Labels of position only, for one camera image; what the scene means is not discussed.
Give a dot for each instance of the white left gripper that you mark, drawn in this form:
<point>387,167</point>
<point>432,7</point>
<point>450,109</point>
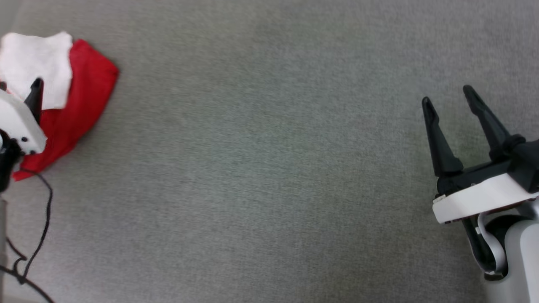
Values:
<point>17,122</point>

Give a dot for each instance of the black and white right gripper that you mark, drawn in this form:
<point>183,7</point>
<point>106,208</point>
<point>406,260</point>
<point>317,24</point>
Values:
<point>484,191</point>

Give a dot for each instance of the red and white garment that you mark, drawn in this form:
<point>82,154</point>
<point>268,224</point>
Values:
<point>86,88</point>

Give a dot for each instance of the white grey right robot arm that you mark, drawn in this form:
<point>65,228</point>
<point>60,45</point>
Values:
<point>520,261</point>

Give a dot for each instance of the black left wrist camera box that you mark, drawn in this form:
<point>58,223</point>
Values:
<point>7,162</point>

